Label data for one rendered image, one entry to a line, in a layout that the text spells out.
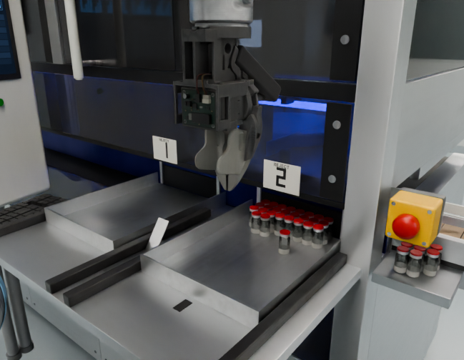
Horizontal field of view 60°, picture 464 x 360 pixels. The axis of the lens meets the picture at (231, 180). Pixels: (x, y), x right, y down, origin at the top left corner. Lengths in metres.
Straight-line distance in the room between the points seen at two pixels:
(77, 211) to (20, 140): 0.41
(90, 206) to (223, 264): 0.44
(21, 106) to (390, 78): 1.06
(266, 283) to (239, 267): 0.07
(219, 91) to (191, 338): 0.35
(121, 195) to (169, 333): 0.58
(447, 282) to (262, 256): 0.33
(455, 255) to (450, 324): 1.44
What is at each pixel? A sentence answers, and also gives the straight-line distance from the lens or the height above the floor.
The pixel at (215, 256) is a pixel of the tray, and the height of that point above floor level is 0.88.
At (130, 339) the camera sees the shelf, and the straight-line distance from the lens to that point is 0.63.
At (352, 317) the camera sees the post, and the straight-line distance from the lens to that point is 0.87.
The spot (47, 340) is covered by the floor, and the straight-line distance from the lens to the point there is 2.13.
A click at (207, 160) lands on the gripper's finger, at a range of 0.54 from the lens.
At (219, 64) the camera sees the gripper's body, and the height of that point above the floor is 1.25.
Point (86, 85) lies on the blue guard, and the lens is 1.25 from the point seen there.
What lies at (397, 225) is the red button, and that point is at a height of 1.00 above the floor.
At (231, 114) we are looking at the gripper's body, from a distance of 0.49.
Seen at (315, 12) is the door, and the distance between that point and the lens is 0.76.
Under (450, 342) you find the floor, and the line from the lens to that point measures 2.18.
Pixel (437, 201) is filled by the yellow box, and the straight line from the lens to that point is 0.74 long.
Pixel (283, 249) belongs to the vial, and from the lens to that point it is 0.81.
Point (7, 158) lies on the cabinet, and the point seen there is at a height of 0.94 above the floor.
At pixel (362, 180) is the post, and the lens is 0.74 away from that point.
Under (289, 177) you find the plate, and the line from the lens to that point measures 0.80.
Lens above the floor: 1.28
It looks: 19 degrees down
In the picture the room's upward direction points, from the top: straight up
